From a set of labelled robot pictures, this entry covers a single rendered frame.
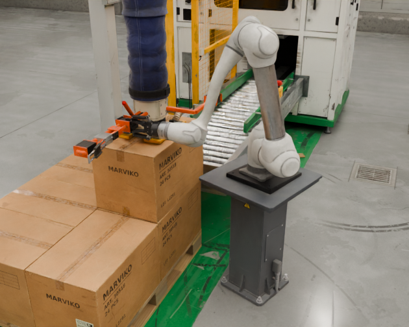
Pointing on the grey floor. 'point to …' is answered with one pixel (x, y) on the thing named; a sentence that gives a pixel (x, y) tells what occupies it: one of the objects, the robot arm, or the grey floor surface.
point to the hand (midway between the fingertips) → (126, 124)
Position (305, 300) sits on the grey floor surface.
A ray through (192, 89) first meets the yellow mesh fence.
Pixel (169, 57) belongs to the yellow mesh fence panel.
